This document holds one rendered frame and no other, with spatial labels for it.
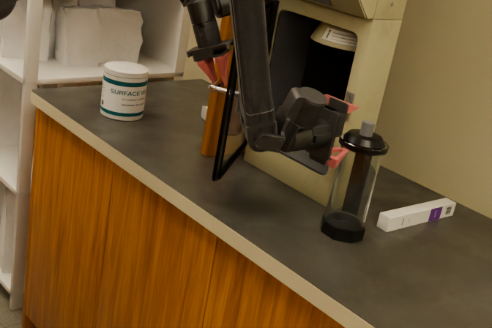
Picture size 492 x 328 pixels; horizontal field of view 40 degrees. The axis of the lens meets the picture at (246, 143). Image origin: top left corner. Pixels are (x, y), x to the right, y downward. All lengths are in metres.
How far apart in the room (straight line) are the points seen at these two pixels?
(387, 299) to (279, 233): 0.29
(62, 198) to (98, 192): 0.22
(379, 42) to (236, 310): 0.69
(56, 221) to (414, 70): 1.20
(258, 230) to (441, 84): 0.74
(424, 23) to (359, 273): 0.83
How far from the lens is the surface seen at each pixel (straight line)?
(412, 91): 2.00
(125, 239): 1.90
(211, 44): 1.55
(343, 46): 1.64
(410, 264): 1.52
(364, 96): 1.61
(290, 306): 1.44
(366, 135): 1.47
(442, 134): 1.96
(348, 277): 1.40
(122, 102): 2.00
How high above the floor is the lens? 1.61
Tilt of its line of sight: 20 degrees down
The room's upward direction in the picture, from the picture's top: 10 degrees clockwise
